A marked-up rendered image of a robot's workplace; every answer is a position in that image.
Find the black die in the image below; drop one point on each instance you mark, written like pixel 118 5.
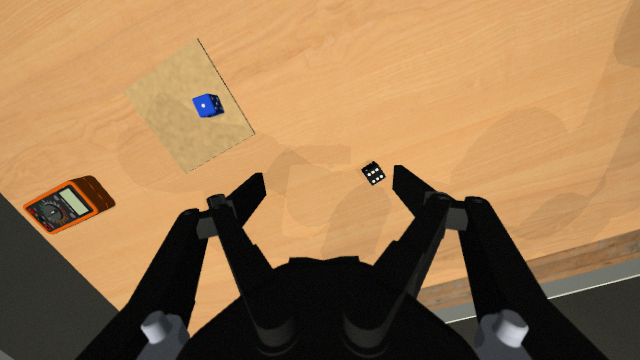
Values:
pixel 373 173

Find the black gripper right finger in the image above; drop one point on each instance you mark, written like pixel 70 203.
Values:
pixel 516 319

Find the orange digital multimeter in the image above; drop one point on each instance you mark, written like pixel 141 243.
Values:
pixel 69 203

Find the blue die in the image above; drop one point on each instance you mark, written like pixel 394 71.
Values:
pixel 208 105

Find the tan textured mat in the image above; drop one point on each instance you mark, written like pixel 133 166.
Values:
pixel 163 98

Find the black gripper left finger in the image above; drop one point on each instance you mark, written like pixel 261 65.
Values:
pixel 153 324

